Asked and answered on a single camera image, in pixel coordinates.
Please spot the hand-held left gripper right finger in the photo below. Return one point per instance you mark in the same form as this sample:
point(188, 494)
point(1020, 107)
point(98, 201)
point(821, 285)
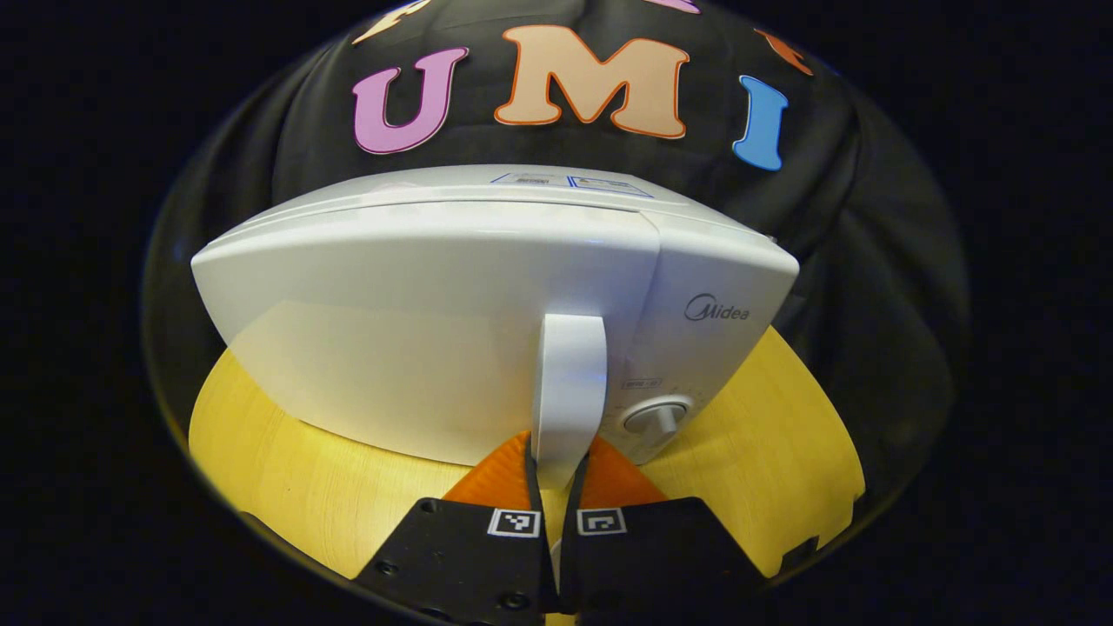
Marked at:
point(661, 556)

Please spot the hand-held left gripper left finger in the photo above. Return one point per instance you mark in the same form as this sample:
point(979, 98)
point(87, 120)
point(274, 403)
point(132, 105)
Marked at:
point(469, 565)

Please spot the white microwave oven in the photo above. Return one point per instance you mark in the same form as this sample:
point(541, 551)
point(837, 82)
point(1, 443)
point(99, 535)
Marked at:
point(435, 304)

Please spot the black backdrop cloth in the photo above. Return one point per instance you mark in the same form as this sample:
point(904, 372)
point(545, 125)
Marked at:
point(869, 261)

